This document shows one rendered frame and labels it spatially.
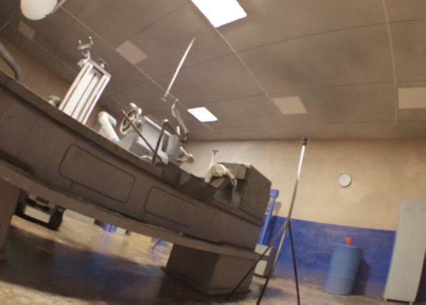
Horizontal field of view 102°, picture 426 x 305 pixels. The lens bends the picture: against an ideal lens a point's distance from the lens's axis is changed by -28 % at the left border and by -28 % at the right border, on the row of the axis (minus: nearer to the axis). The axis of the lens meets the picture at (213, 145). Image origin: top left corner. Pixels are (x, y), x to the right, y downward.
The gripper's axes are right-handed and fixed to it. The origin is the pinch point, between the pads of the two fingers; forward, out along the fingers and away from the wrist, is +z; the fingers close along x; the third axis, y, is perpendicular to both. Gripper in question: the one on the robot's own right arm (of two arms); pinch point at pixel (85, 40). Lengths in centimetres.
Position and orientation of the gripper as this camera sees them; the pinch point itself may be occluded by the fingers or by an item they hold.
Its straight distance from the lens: 300.7
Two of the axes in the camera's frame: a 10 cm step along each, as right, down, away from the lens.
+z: 3.2, -4.8, -8.2
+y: 6.5, 7.4, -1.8
